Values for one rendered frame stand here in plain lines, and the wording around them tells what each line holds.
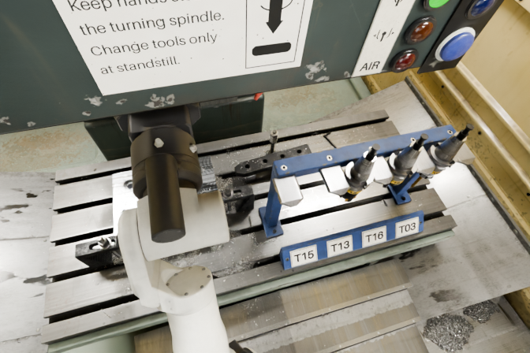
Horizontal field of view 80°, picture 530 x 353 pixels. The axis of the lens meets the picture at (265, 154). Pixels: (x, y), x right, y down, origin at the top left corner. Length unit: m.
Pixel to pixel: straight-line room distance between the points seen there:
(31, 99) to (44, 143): 1.49
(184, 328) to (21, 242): 1.04
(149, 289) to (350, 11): 0.35
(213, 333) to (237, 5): 0.38
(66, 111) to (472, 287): 1.23
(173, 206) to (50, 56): 0.18
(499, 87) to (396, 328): 0.83
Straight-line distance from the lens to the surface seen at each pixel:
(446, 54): 0.35
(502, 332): 1.45
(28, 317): 1.34
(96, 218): 1.08
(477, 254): 1.31
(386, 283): 1.20
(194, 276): 0.45
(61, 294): 1.04
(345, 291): 1.13
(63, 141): 1.72
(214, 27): 0.23
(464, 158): 0.88
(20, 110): 0.29
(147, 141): 0.43
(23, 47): 0.25
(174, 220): 0.34
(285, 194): 0.67
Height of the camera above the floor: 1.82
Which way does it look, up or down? 57 degrees down
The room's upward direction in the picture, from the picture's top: 6 degrees clockwise
